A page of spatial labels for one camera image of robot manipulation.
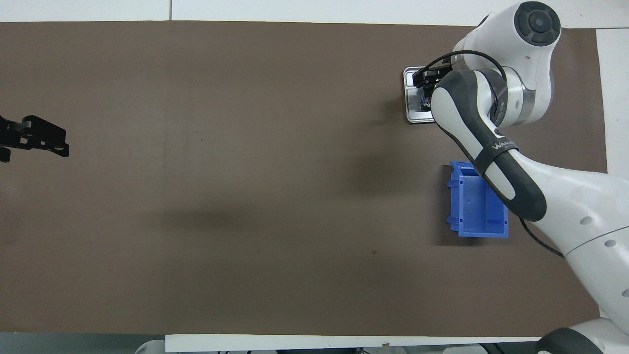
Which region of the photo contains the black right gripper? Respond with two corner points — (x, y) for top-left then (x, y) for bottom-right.
(412, 63), (455, 106)

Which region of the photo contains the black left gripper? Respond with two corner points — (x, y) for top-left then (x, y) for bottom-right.
(0, 115), (70, 163)

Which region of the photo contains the silver metal tray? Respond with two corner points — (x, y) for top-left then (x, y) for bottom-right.
(403, 66), (439, 125)

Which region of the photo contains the blue plastic bin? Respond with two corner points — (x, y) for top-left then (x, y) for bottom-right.
(445, 161), (510, 239)

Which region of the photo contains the brown table mat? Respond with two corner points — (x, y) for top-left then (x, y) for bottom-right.
(0, 21), (617, 338)

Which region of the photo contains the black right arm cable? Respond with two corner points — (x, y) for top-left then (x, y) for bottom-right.
(422, 50), (566, 259)

